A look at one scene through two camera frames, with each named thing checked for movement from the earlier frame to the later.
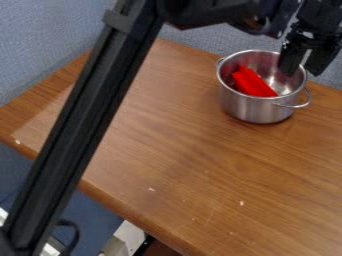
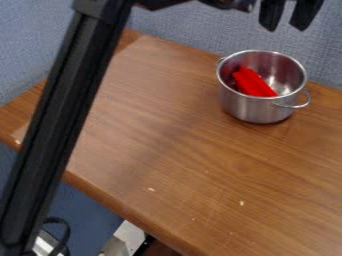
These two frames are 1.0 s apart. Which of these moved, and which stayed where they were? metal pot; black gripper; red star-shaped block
Moved: black gripper
Stayed: red star-shaped block; metal pot
